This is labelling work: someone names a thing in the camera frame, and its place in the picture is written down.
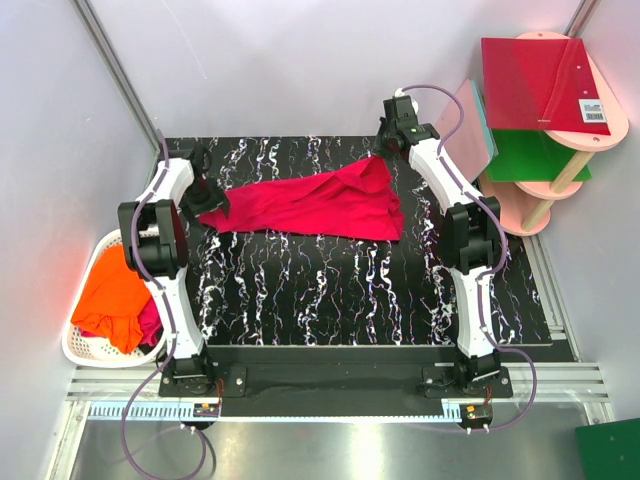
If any magenta t shirt in basket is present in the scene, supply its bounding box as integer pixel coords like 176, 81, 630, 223
72, 299, 162, 354

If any green acrylic sheet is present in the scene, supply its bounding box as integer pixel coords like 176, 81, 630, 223
485, 129, 577, 183

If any pink board teal edge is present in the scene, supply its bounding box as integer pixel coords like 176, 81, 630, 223
444, 79, 497, 182

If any purple cable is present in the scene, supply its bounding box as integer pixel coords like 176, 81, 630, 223
119, 130, 217, 480
395, 83, 539, 434

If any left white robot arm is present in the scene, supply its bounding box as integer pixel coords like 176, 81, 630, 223
117, 142, 230, 396

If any crimson red t shirt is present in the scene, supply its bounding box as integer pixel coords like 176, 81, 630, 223
198, 156, 404, 241

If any orange t shirt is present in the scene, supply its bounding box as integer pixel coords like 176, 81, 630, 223
71, 244, 152, 326

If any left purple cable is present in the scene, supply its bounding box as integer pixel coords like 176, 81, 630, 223
119, 130, 217, 480

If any dark green board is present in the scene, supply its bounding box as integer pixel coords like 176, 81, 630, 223
575, 418, 640, 480

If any pink wooden tiered shelf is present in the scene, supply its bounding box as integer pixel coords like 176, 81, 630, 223
479, 31, 629, 236

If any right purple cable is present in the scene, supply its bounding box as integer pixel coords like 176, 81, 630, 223
395, 83, 539, 434

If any white plastic laundry basket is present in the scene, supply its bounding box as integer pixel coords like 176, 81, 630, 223
61, 228, 190, 370

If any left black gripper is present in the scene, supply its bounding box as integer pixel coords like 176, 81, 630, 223
179, 176, 229, 229

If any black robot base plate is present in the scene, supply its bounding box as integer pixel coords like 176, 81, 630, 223
158, 344, 576, 418

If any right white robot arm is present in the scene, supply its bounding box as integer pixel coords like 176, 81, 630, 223
376, 95, 506, 397

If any aluminium frame rail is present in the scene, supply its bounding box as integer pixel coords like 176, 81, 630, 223
71, 0, 159, 150

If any red acrylic sheet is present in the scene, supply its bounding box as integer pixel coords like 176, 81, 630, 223
481, 37, 610, 135

